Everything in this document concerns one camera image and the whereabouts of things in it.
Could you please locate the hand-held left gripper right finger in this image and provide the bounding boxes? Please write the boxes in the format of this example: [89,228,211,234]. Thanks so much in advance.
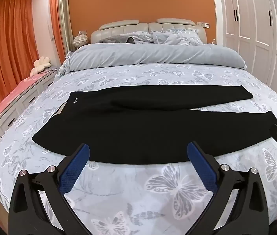
[187,141,270,235]

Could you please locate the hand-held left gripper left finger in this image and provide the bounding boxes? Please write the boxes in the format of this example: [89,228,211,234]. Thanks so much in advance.
[8,142,110,235]

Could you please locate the black pants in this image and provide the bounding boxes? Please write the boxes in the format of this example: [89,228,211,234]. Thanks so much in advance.
[32,85,277,165]

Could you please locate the bed with butterfly sheet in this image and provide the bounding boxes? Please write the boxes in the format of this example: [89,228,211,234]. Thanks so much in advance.
[0,62,277,235]

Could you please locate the white drawer cabinet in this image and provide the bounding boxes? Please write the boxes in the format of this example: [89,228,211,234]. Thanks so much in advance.
[0,69,59,169]

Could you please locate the pink cabinet mat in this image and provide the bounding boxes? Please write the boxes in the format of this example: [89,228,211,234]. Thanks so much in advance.
[0,67,58,125]

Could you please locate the white wardrobe doors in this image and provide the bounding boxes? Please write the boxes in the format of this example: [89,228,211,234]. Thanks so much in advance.
[212,0,277,104]

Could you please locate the white flower plush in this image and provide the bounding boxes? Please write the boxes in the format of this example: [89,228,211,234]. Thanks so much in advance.
[29,56,53,77]

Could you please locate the grey folded duvet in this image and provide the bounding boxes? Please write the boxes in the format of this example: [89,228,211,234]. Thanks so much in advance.
[58,43,247,77]

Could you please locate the white feathery lamp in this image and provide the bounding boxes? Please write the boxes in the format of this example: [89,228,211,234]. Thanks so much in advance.
[73,34,89,47]

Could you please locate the butterfly print pillow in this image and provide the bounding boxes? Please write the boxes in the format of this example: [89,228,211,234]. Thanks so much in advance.
[151,28,204,46]

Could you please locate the grey pillow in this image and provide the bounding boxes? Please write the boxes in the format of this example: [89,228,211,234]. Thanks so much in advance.
[97,31,155,45]

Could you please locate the orange curtain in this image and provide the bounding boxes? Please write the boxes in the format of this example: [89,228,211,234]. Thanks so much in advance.
[0,0,67,125]

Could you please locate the beige leather headboard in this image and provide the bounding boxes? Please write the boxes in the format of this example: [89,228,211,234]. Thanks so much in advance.
[91,18,208,45]

